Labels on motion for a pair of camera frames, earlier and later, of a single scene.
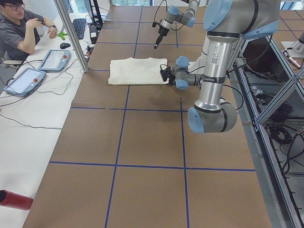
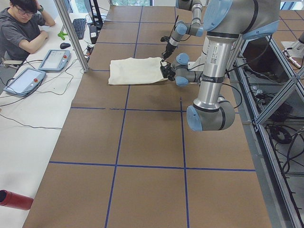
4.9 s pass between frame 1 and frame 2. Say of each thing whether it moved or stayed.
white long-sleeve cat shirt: stayed
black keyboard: stayed
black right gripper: moved
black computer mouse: stayed
